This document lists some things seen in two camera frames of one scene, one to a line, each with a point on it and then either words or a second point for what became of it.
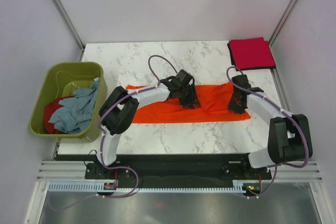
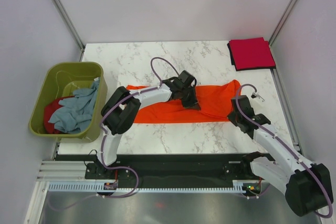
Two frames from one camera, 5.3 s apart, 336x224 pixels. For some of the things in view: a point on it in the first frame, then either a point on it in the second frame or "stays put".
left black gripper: x=192 y=100 stays put
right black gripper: x=231 y=106 -> x=231 y=116
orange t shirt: x=213 y=99 stays put
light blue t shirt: x=75 y=116 stays put
